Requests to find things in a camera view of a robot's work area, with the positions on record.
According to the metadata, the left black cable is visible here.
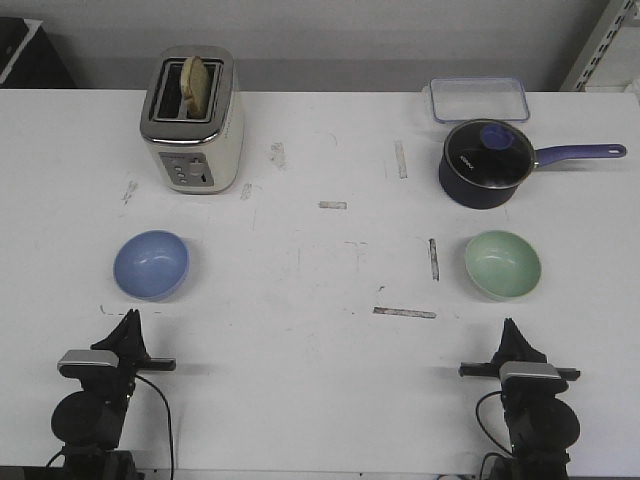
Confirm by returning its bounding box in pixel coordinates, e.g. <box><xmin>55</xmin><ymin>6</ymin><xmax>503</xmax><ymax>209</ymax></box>
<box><xmin>133</xmin><ymin>374</ymin><xmax>175</xmax><ymax>477</ymax></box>

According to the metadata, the cream and silver toaster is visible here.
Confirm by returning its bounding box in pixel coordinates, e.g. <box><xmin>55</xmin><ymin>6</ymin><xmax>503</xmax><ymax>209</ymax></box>
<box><xmin>140</xmin><ymin>45</ymin><xmax>244</xmax><ymax>194</ymax></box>

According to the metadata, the green bowl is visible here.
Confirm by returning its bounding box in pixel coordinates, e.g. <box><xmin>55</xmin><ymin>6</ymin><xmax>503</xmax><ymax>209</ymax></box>
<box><xmin>464</xmin><ymin>230</ymin><xmax>542</xmax><ymax>300</ymax></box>

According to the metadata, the glass pot lid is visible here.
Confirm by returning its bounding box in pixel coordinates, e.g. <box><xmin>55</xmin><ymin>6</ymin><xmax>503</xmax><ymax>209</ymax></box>
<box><xmin>444</xmin><ymin>119</ymin><xmax>535</xmax><ymax>189</ymax></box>

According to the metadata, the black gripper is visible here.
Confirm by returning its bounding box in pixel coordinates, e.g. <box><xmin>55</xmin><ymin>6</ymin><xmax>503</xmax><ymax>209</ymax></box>
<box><xmin>90</xmin><ymin>309</ymin><xmax>176</xmax><ymax>386</ymax></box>
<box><xmin>458</xmin><ymin>318</ymin><xmax>581</xmax><ymax>385</ymax></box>

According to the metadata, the dark blue saucepan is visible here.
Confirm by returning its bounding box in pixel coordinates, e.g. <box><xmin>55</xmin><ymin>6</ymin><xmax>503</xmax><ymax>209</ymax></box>
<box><xmin>438</xmin><ymin>144</ymin><xmax>627</xmax><ymax>210</ymax></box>

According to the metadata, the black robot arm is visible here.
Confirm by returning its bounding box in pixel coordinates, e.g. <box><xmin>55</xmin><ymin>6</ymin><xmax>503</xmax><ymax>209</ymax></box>
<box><xmin>51</xmin><ymin>309</ymin><xmax>176</xmax><ymax>479</ymax></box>
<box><xmin>458</xmin><ymin>318</ymin><xmax>581</xmax><ymax>479</ymax></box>

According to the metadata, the right black cable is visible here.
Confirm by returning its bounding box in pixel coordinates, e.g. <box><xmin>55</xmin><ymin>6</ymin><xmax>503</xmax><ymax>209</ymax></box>
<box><xmin>474</xmin><ymin>390</ymin><xmax>516</xmax><ymax>457</ymax></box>

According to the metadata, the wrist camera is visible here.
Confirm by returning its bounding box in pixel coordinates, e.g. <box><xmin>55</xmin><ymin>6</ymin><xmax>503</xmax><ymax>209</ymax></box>
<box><xmin>57</xmin><ymin>350</ymin><xmax>119</xmax><ymax>379</ymax></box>
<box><xmin>499</xmin><ymin>361</ymin><xmax>562</xmax><ymax>385</ymax></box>

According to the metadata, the clear plastic food container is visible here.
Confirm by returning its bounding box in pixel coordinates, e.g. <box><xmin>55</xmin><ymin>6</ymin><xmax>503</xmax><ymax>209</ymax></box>
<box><xmin>422</xmin><ymin>77</ymin><xmax>530</xmax><ymax>124</ymax></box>

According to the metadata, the bread slice in toaster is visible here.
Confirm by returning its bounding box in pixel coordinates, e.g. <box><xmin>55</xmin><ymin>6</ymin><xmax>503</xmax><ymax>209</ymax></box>
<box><xmin>180</xmin><ymin>56</ymin><xmax>209</xmax><ymax>119</ymax></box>

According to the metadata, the black box in background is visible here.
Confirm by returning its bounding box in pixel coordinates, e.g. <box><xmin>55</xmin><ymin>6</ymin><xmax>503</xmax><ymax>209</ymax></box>
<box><xmin>1</xmin><ymin>17</ymin><xmax>76</xmax><ymax>89</ymax></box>

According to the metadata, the white metal shelf upright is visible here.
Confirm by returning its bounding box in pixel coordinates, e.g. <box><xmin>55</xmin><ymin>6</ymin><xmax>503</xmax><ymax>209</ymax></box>
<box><xmin>559</xmin><ymin>1</ymin><xmax>639</xmax><ymax>93</ymax></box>

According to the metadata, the blue bowl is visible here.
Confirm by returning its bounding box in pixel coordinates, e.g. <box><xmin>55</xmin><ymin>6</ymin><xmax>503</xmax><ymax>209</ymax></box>
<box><xmin>113</xmin><ymin>230</ymin><xmax>190</xmax><ymax>301</ymax></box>

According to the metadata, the black cable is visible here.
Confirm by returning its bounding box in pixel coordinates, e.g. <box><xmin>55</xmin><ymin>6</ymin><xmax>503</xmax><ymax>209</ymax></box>
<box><xmin>474</xmin><ymin>390</ymin><xmax>516</xmax><ymax>457</ymax></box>
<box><xmin>133</xmin><ymin>374</ymin><xmax>175</xmax><ymax>477</ymax></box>

